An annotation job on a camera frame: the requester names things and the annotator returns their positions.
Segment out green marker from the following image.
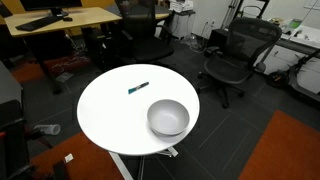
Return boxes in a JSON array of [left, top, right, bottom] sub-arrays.
[[127, 81, 150, 95]]

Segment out white bowl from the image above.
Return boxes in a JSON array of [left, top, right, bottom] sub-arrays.
[[146, 98, 191, 137]]

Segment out white drawer cabinet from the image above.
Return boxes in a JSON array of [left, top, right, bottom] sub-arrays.
[[171, 10, 197, 40]]

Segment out black mesh office chair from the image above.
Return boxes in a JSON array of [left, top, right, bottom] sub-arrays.
[[197, 17, 283, 110]]

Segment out black computer tower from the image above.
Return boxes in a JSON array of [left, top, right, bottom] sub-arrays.
[[208, 28, 232, 52]]

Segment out white table base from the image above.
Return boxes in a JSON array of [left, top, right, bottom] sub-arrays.
[[107, 145, 180, 180]]

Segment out grey power strip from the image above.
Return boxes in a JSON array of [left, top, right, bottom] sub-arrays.
[[55, 71, 75, 84]]

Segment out wooden desk black legs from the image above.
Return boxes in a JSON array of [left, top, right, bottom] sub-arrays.
[[3, 6, 123, 95]]

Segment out small white card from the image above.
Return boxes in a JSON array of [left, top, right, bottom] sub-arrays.
[[64, 153, 75, 164]]

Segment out clear plastic bottle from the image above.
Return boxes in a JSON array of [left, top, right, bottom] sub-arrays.
[[33, 123, 62, 136]]

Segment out black electric scooter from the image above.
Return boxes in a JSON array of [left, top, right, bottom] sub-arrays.
[[264, 49, 320, 105]]

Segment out white long cabinet desk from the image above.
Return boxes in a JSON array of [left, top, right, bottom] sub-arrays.
[[255, 23, 320, 95]]

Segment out black keyboard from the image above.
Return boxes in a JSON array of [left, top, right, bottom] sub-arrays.
[[14, 14, 64, 33]]

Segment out black computer monitor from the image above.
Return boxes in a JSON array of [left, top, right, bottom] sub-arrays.
[[19, 0, 83, 18]]

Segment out green device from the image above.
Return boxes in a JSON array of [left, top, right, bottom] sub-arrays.
[[287, 18, 303, 30]]

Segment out grey desk top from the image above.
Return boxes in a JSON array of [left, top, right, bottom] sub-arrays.
[[0, 61, 24, 106]]

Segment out black seat frame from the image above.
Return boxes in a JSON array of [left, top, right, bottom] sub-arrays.
[[0, 99, 38, 180]]

